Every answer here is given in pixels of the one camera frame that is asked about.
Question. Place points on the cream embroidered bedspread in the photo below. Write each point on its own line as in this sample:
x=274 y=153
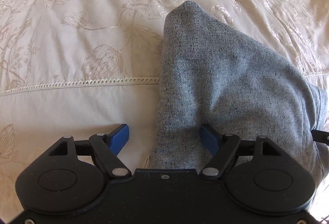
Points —
x=79 y=67

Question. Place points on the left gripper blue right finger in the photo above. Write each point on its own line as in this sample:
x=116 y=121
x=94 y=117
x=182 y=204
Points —
x=210 y=139

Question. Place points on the grey speckled pants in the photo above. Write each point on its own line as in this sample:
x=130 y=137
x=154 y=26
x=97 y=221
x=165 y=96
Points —
x=213 y=74

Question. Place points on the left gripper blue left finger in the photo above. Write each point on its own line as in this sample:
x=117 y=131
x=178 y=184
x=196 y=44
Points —
x=118 y=138

